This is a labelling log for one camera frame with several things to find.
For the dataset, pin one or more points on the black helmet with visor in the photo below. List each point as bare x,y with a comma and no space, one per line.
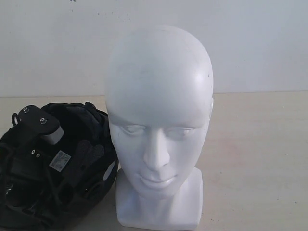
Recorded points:
55,189

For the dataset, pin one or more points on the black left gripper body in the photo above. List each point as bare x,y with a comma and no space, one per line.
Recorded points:
28,127

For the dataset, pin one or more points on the white mannequin head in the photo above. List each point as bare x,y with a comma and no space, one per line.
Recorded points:
159,97

